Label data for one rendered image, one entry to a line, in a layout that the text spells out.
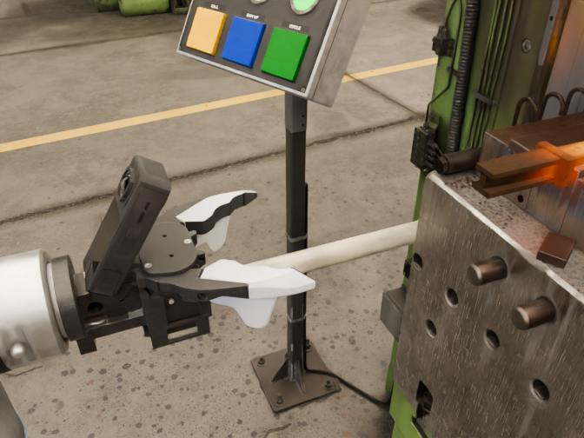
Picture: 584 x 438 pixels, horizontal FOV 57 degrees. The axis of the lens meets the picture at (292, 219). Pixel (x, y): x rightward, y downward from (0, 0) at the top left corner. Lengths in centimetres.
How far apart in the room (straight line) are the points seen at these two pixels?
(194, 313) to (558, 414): 43
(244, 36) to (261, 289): 63
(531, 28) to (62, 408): 146
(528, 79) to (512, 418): 49
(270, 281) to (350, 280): 154
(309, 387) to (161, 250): 119
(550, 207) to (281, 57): 48
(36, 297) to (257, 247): 170
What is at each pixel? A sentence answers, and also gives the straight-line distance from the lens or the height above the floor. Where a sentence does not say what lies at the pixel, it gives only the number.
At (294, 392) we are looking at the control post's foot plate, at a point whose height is 1.
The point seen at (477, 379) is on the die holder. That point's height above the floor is 68.
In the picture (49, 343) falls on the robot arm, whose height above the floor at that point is 98.
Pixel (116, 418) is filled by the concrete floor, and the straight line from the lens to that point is 164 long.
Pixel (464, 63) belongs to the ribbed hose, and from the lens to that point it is 98.
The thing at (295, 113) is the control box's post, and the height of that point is 84.
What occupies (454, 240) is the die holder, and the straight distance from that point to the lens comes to 76.
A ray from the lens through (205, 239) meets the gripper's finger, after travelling 54.
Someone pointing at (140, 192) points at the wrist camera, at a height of 108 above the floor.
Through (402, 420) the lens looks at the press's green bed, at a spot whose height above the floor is 40.
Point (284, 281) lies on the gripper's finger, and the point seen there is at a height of 100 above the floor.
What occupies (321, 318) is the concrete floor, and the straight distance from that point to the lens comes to 182.
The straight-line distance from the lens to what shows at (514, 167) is 61.
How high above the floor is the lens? 129
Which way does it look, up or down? 35 degrees down
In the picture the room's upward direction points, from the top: straight up
